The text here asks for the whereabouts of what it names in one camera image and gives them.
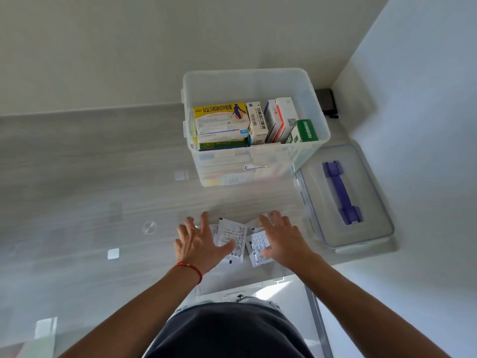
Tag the person's left hand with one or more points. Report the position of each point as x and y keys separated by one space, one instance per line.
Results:
x=201 y=249

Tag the person's right hand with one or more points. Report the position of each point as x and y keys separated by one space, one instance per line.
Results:
x=290 y=246

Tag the white medicine sachet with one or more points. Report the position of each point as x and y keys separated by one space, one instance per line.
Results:
x=231 y=231
x=255 y=221
x=213 y=232
x=257 y=244

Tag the white blue green medicine box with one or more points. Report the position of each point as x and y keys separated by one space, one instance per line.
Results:
x=271 y=123

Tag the blue leaf print medicine box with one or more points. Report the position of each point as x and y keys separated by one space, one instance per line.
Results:
x=257 y=123

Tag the red cartoon print medicine box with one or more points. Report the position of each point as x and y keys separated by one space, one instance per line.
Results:
x=288 y=115

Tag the yellow striped white medicine box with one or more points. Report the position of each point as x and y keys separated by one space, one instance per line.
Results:
x=220 y=117

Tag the clear plastic storage box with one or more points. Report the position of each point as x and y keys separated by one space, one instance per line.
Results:
x=242 y=85

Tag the person's left forearm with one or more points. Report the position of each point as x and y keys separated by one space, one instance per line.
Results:
x=130 y=320

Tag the person's right forearm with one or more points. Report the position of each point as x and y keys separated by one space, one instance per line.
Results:
x=365 y=313

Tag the person's left white shoe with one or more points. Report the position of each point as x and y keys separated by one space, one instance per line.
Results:
x=179 y=311

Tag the person's dark clothing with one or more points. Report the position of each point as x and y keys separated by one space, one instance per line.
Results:
x=227 y=331

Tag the round clear disc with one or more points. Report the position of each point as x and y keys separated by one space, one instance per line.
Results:
x=149 y=227

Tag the white lower cabinet front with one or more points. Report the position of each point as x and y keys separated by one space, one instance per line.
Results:
x=294 y=305

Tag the small translucent square sticker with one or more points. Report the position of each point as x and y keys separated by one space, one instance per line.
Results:
x=180 y=175

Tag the small white square sticker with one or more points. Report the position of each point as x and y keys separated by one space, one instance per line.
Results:
x=113 y=254

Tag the white rectangular label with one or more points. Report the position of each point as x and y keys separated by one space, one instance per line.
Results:
x=45 y=328

